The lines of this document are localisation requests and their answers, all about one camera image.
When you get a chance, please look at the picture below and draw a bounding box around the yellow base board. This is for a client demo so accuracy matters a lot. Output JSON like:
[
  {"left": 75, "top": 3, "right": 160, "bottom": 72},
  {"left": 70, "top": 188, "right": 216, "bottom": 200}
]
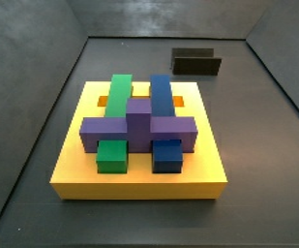
[{"left": 51, "top": 81, "right": 228, "bottom": 200}]

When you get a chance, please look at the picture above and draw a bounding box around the purple cross block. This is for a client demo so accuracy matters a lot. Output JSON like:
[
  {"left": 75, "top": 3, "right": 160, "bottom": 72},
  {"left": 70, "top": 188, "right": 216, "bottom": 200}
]
[{"left": 79, "top": 99, "right": 198, "bottom": 153}]

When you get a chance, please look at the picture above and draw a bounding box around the blue bar block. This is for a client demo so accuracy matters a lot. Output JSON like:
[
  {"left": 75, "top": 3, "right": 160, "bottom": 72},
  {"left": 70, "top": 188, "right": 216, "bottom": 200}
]
[{"left": 150, "top": 75, "right": 183, "bottom": 173}]

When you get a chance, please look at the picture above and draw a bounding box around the green bar block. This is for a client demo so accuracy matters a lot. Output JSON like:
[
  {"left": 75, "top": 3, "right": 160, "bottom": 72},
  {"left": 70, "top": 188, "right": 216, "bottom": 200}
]
[{"left": 96, "top": 75, "right": 132, "bottom": 173}]

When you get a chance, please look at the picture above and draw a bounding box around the black slotted holder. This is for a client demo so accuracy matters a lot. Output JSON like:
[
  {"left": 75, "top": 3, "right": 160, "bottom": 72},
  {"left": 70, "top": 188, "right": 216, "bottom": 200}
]
[{"left": 171, "top": 47, "right": 222, "bottom": 76}]

